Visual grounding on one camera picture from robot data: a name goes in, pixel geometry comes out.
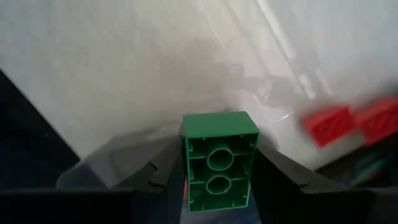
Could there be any clear plastic bin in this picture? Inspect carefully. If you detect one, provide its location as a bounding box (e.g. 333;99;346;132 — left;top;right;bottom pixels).
0;0;398;190

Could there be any black aluminium table frame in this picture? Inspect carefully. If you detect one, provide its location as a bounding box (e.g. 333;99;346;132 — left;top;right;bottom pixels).
0;70;81;190

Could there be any small green block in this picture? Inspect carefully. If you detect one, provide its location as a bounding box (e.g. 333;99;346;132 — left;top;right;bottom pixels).
182;111;260;214

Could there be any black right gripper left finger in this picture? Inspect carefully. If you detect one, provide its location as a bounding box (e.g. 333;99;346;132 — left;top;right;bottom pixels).
0;136;188;224

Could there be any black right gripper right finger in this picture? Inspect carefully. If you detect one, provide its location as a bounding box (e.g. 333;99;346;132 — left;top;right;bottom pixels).
250;142;398;224

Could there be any small red block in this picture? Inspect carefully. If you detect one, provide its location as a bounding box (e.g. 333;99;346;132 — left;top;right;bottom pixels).
354;96;398;147
301;105;357;149

